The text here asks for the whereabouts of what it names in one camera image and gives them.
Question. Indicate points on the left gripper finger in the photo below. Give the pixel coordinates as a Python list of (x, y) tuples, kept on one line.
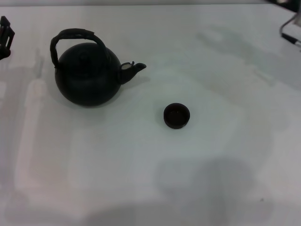
[(7, 35)]

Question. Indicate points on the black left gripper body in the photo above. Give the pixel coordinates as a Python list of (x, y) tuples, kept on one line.
[(4, 53)]

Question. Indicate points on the black round teapot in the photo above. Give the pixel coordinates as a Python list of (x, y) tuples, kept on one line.
[(89, 84)]

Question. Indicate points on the small dark teacup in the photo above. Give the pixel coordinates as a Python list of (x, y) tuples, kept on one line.
[(176, 115)]

